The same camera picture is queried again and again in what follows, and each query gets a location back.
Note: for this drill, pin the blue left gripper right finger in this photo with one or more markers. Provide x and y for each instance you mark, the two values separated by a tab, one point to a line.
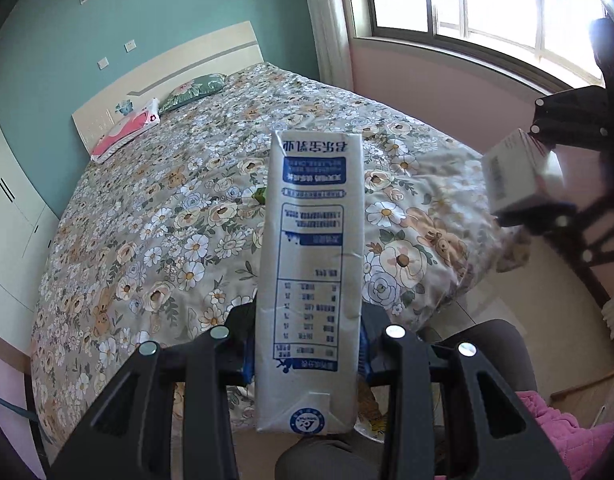
366	339

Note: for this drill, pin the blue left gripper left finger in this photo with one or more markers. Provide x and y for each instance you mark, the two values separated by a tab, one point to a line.
249	346

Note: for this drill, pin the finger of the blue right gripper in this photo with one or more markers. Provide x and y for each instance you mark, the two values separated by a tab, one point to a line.
532	214

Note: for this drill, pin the small white medicine box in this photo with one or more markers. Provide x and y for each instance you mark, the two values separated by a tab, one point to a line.
521	173

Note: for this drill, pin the blue white milk carton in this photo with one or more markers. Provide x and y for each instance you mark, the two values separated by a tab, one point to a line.
308	305

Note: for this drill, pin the small green block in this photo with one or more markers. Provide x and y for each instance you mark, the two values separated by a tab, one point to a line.
260	196

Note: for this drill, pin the white paper trash bin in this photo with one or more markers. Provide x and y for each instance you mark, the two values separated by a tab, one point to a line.
371	423

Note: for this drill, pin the floral bed quilt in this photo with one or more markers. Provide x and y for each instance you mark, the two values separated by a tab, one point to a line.
164	239

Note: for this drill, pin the pink white pillow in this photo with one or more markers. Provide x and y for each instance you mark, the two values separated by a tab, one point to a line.
128	129

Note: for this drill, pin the pink quilted jacket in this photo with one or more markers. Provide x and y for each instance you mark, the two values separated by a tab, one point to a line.
579	448

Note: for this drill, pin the green floral pillow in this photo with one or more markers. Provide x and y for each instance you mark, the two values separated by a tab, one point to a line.
193	90

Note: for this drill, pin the cream wardrobe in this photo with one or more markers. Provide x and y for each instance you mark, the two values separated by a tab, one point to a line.
27	226

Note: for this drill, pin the white curtain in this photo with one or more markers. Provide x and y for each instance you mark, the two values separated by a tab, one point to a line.
332	42

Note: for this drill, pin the cream wooden headboard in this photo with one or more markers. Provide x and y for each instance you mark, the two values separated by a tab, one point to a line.
225	51

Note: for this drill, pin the window with frame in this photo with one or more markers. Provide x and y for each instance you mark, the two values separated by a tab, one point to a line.
546	42

